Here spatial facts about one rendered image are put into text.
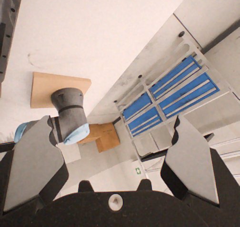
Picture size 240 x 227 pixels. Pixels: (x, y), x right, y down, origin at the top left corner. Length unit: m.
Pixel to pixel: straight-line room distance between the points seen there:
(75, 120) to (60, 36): 0.31
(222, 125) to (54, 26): 2.52
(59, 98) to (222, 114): 2.41
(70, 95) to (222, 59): 2.44
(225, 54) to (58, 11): 2.49
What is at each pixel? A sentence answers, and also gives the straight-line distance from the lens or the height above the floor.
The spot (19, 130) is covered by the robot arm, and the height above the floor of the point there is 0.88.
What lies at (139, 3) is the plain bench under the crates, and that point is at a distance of 0.48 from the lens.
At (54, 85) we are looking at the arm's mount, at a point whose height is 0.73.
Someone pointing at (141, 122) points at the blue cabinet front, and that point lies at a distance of 2.13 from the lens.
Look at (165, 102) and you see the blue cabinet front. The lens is 1.86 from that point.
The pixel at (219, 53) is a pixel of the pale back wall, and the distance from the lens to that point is 2.66.
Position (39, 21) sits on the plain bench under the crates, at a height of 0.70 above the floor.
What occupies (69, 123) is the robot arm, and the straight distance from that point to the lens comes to 0.52.
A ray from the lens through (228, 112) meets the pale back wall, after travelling 2.53.
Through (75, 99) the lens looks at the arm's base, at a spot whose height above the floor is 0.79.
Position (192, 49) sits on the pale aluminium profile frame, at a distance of 1.84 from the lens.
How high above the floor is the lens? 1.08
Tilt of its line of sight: 21 degrees down
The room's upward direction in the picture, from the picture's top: 157 degrees clockwise
